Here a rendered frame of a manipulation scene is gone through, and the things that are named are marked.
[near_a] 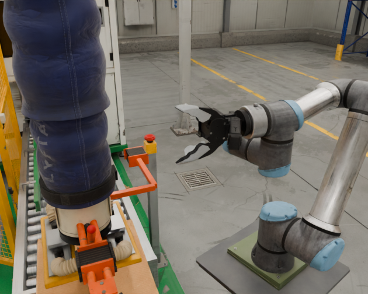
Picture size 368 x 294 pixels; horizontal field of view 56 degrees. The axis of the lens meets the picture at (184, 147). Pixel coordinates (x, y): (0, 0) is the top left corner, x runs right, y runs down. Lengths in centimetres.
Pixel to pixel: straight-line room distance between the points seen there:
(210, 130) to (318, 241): 74
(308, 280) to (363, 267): 137
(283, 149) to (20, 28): 72
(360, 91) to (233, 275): 91
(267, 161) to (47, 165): 61
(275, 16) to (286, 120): 1142
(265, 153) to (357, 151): 51
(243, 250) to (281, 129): 87
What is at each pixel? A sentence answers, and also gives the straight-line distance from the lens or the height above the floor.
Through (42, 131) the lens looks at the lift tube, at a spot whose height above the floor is 156.
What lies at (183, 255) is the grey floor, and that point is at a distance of 280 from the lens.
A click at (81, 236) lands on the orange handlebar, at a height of 125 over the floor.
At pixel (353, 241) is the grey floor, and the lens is 323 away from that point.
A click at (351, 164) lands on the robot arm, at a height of 130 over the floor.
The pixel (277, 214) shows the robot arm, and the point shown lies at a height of 105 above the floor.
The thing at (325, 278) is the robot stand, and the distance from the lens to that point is 172.
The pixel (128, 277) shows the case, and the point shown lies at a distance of 136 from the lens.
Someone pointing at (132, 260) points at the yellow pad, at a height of 113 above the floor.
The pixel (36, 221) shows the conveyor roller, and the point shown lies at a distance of 244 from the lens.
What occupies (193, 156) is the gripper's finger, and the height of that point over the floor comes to 152.
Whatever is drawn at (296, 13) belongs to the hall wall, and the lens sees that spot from 1280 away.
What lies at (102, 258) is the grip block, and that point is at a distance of 98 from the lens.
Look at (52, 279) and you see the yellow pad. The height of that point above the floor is 113.
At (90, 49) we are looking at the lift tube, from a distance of 92.
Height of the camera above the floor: 192
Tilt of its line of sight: 26 degrees down
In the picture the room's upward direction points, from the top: straight up
